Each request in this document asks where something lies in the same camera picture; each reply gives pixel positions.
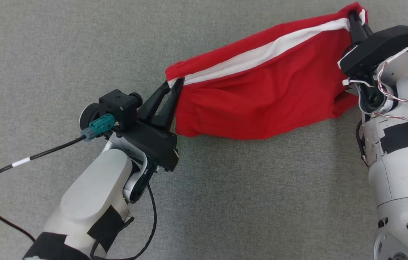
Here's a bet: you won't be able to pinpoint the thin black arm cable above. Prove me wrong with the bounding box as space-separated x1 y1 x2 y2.
89 182 158 260

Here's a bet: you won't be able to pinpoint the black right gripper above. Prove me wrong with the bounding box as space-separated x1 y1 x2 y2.
338 10 408 76

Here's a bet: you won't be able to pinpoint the teal cable connector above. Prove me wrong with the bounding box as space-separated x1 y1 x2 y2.
81 113 115 141

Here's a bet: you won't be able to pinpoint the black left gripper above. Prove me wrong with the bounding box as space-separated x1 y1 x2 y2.
112 78 184 172

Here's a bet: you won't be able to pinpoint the red and white twisted wires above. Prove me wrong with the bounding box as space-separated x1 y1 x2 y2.
373 45 408 132

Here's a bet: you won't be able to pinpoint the grey fabric sofa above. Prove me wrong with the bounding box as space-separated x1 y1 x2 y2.
0 0 408 260

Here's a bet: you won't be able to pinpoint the black cable with white band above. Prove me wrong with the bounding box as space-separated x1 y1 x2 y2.
0 135 89 243

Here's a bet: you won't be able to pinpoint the white wire bundle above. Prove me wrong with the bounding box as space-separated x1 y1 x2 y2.
342 78 374 116

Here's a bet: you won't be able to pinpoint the red shorts with white stripes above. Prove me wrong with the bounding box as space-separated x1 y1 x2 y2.
164 2 368 140

